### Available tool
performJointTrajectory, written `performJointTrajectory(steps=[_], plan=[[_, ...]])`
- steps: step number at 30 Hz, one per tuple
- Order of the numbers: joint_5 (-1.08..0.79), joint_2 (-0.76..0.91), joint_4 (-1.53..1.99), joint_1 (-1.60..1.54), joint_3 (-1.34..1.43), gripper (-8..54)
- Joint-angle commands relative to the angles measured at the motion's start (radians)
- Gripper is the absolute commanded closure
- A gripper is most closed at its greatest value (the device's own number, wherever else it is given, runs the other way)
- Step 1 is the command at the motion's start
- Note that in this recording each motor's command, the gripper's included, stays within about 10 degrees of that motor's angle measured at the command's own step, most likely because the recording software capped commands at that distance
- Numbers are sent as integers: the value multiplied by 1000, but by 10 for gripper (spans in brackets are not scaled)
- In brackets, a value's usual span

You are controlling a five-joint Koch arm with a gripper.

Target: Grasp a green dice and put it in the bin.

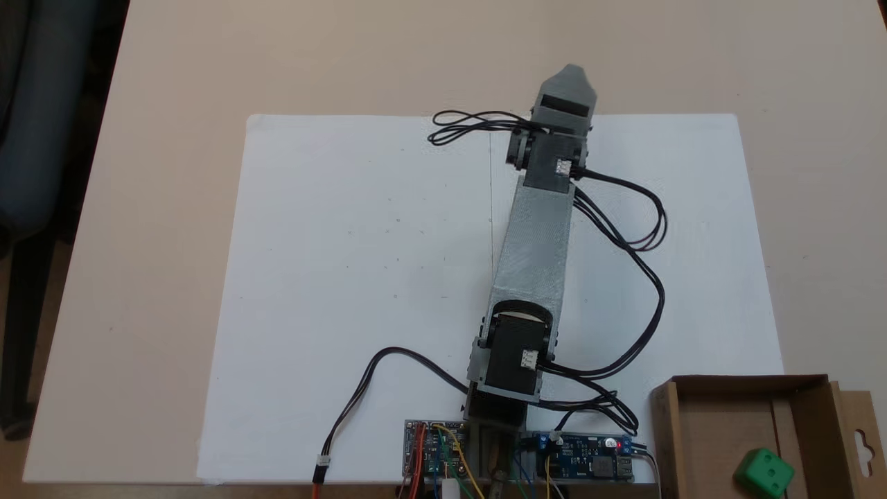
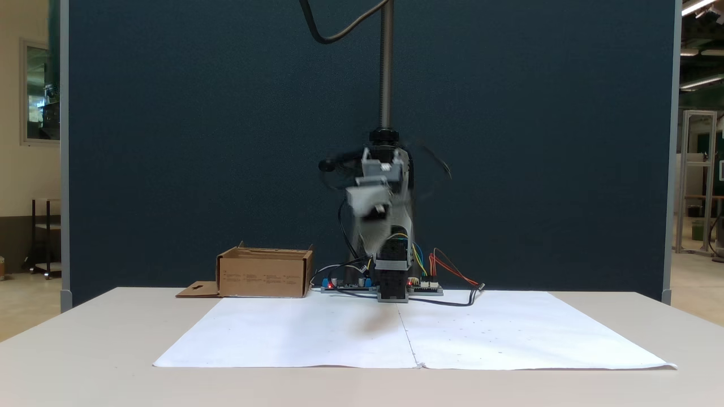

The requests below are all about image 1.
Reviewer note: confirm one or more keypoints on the brown cardboard box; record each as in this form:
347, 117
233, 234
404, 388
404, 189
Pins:
721, 423

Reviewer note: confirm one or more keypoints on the blue circuit board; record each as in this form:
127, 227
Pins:
589, 461

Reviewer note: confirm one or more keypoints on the metal clamp screw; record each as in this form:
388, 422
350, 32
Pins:
497, 471

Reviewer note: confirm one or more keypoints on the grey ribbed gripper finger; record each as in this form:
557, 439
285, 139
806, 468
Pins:
569, 82

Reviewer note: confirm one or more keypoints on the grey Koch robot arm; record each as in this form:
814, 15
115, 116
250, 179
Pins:
533, 249

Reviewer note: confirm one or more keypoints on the white paper sheet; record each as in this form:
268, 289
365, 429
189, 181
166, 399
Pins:
693, 312
291, 312

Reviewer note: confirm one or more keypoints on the dark office chair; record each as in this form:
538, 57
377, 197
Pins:
41, 138

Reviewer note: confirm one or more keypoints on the green dice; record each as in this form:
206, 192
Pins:
764, 473

